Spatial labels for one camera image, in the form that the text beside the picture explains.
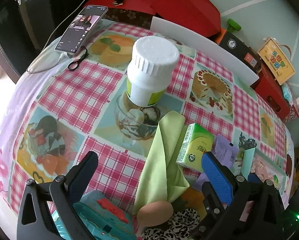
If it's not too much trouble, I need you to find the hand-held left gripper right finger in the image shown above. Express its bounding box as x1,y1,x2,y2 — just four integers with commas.
202,151,285,240

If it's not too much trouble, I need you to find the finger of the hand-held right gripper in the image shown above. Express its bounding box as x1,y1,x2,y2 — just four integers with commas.
248,172,264,184
191,181,230,240

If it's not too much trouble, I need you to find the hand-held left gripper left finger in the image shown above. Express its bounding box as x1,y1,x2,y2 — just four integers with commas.
17,151,99,240

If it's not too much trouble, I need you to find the teal cardboard tray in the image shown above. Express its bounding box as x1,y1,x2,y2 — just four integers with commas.
241,148,290,205

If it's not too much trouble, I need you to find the purple packet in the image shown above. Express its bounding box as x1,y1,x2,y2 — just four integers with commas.
193,135,240,198

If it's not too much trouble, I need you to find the leopard print scrunchie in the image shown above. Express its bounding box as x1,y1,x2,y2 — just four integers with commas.
142,208,202,240

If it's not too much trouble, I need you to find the green tissue pack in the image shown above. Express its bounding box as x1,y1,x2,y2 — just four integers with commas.
176,123,214,173

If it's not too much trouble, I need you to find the beige egg-shaped sponge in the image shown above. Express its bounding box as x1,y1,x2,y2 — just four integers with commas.
137,200,174,228

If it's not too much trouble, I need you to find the light green cloth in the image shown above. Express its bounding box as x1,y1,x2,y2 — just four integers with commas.
132,110,190,215

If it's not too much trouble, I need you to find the teal plastic toy box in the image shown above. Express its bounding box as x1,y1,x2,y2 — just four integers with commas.
51,190,137,240

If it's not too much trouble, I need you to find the red patterned box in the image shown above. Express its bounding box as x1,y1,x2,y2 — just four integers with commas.
283,100,299,123

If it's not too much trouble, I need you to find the red gift box with cutouts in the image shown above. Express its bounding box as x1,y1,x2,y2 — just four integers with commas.
251,62,291,120

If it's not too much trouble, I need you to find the blue wet wipes pack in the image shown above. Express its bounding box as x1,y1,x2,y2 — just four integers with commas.
281,82,294,105

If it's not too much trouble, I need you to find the printed checkered tablecloth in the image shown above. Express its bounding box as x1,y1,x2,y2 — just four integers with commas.
0,17,296,240

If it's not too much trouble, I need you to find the white medicine bottle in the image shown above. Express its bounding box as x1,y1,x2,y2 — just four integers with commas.
126,36,180,108

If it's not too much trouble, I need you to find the black box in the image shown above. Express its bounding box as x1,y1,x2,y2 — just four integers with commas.
218,31,262,72

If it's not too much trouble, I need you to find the white board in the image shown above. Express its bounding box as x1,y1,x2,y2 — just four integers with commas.
150,16,260,87

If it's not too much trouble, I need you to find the smartphone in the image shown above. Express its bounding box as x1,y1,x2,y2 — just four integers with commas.
55,5,108,55

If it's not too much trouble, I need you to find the green dumbbell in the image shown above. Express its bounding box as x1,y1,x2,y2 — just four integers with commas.
227,19,242,32

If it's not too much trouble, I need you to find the dark floral box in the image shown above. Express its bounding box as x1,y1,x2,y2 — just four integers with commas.
106,7,153,29

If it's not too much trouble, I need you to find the red roof-shaped gift box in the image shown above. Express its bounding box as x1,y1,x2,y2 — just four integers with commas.
149,0,221,37

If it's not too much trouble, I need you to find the black cabinet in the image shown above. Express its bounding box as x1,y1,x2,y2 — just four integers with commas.
0,0,107,84

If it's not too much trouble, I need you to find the wooden toy case with handle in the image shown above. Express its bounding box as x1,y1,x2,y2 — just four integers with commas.
258,37,295,85

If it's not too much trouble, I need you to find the white charging cable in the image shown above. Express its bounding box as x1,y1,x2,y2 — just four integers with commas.
26,0,97,74

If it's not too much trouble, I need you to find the black lanyard loop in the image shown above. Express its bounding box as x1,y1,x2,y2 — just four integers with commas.
68,46,89,70

